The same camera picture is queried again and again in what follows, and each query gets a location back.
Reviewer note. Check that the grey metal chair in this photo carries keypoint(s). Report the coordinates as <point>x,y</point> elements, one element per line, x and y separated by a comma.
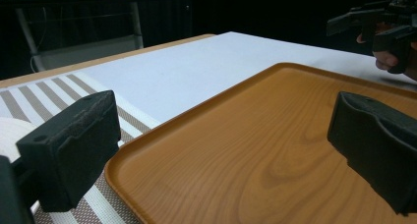
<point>82,40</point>

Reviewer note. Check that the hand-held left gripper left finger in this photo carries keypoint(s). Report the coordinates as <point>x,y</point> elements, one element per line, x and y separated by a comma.
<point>70,148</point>

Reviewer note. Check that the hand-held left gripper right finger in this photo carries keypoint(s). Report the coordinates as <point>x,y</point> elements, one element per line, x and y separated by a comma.
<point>377,142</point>

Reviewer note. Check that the striped placemat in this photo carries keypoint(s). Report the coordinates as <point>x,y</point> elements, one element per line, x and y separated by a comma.
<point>49,96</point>

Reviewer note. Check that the wooden tray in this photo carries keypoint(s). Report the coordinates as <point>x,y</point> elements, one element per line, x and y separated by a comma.
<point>249,152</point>

